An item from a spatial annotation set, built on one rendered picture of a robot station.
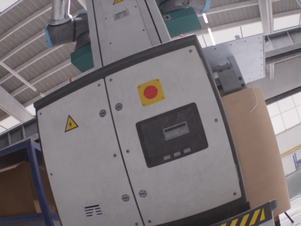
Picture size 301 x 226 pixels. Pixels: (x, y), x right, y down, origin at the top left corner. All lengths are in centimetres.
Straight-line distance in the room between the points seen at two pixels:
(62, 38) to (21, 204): 92
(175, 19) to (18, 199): 118
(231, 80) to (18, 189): 148
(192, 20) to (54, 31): 72
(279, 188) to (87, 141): 139
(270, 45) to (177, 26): 963
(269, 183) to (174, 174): 126
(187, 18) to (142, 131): 87
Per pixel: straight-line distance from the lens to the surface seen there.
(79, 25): 191
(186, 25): 179
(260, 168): 214
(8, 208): 176
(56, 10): 186
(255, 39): 235
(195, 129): 95
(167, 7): 177
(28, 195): 167
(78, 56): 182
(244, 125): 219
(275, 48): 1130
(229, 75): 233
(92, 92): 107
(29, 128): 1265
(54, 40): 191
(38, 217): 161
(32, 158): 164
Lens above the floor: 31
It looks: 20 degrees up
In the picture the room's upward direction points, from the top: 16 degrees counter-clockwise
